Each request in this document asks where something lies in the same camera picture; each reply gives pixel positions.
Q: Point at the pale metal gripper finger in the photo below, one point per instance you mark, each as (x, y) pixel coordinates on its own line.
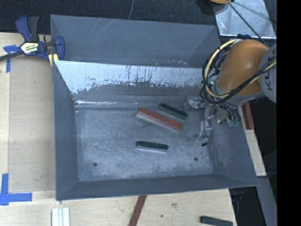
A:
(206, 127)
(202, 140)

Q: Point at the dark green flat block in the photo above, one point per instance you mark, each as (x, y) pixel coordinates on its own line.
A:
(152, 146)
(172, 111)
(215, 221)

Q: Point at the red-brown flat block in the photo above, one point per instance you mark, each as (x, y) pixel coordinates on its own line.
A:
(138, 209)
(160, 119)
(248, 115)

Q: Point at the grey metal bin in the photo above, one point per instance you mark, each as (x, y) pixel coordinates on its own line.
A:
(141, 154)

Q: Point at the pale wood board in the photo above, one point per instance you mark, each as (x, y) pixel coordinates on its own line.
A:
(30, 126)

